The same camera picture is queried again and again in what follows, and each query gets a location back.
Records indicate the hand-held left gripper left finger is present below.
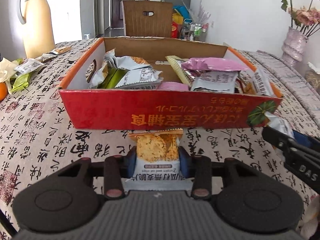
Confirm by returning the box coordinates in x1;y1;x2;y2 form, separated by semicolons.
57;147;138;200

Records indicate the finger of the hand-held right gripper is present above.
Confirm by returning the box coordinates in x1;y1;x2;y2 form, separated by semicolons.
262;126;301;156
293;131;320;156

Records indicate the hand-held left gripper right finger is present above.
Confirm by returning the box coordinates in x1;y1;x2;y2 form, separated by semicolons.
177;147;260;201

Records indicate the white labelled snack packet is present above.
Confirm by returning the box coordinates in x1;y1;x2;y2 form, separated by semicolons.
264;112;295;140

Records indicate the white crisp-print snack packet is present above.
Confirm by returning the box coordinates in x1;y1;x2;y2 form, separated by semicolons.
124;128;193;192

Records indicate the red cardboard box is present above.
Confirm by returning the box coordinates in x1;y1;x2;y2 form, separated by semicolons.
58;37;283;130

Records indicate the silver yellow-striped snack packet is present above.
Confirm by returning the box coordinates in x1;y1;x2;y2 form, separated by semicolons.
165;56;198;85

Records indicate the white grey-lettered snack packet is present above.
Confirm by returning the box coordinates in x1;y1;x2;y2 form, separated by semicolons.
104;50;153;70

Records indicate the person's right hand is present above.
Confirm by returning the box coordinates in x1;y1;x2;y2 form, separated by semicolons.
300;197;320;240

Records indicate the tall white snack packet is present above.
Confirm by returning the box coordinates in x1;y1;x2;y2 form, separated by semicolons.
252;67;275;97

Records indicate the grey patterned cloth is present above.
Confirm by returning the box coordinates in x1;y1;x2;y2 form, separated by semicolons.
240;50;320;130

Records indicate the clear storage jar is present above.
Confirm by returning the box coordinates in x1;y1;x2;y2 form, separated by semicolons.
304;62;320;85

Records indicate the matte pink snack packet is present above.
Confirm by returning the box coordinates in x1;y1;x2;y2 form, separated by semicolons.
157;81;189;91

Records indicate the silver printed snack packet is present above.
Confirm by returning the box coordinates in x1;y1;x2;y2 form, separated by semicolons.
115;66;163;89

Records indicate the silver dark-edged snack packet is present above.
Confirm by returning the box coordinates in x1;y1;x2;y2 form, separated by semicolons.
191;71;239;93

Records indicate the long green snack packet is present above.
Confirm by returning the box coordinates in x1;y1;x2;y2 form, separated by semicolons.
99;69;128;88

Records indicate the grey striped-edge snack packet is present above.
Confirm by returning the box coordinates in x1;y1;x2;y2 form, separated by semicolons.
89;62;109;88

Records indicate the pink glitter vase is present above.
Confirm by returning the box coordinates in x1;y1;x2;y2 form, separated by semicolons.
281;26;308;62

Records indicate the shiny mauve snack packet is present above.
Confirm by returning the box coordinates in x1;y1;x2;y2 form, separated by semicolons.
181;57;249;72

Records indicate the dried pink rose bouquet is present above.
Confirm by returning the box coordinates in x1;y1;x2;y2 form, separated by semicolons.
277;0;320;37

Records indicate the brown flat snack packet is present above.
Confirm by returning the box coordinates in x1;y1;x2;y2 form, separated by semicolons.
52;47;72;55

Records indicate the small red gift box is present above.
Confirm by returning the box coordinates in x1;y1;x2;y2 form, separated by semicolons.
171;22;182;38

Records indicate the brown cardboard panel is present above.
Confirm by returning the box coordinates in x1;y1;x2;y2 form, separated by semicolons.
122;0;174;38

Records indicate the small white snack packet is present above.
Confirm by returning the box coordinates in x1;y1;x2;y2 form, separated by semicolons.
14;58;44;74

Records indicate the white dried grass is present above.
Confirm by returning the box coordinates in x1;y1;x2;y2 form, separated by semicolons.
191;1;213;24

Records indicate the blue plastic bin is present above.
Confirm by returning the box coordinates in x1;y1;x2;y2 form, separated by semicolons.
173;5;192;20

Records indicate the dark brown door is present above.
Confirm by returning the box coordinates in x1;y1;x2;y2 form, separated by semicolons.
111;0;150;29

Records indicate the cream crumpled plastic bag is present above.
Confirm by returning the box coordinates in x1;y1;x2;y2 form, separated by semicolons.
0;57;23;93

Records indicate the yellow thermos jug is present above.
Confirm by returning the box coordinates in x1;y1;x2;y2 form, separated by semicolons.
16;0;56;58

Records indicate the wire rack with bottles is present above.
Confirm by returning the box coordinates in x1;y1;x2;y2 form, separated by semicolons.
182;20;209;42

